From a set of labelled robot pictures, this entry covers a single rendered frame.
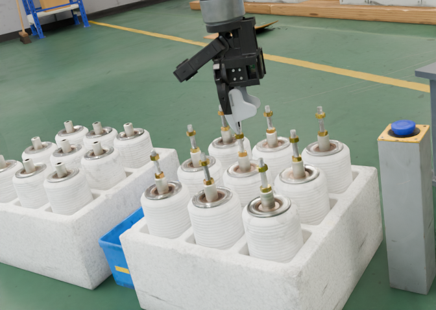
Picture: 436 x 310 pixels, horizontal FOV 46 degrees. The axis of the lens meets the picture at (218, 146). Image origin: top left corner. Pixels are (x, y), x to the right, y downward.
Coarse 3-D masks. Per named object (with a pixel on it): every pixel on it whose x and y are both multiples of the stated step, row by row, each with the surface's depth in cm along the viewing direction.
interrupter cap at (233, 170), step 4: (252, 160) 105; (256, 160) 105; (232, 164) 105; (236, 164) 105; (252, 164) 104; (256, 164) 103; (228, 168) 104; (232, 168) 104; (236, 168) 104; (252, 168) 103; (228, 172) 102; (232, 172) 102; (236, 172) 102; (240, 172) 102; (244, 172) 102; (248, 172) 101; (252, 172) 100; (256, 172) 100; (232, 176) 100; (236, 176) 100; (240, 176) 99; (244, 176) 99; (248, 176) 99
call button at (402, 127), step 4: (400, 120) 90; (404, 120) 90; (408, 120) 89; (392, 124) 89; (396, 124) 89; (400, 124) 88; (404, 124) 88; (408, 124) 88; (412, 124) 88; (392, 128) 89; (396, 128) 88; (400, 128) 87; (404, 128) 87; (408, 128) 87; (412, 128) 87; (396, 132) 88; (400, 132) 88; (404, 132) 88; (408, 132) 88; (412, 132) 88
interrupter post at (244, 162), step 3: (237, 156) 102; (246, 156) 101; (240, 159) 101; (243, 159) 101; (246, 159) 101; (240, 162) 101; (243, 162) 101; (246, 162) 101; (249, 162) 102; (240, 165) 102; (243, 165) 101; (246, 165) 101; (249, 165) 102; (240, 168) 102; (243, 168) 102; (246, 168) 102; (249, 168) 102; (243, 171) 102
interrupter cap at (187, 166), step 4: (208, 156) 112; (212, 156) 111; (188, 160) 112; (212, 160) 109; (184, 164) 110; (188, 164) 110; (192, 164) 110; (212, 164) 107; (184, 168) 108; (188, 168) 108; (192, 168) 107; (196, 168) 107; (200, 168) 107; (208, 168) 107; (188, 172) 107; (192, 172) 106
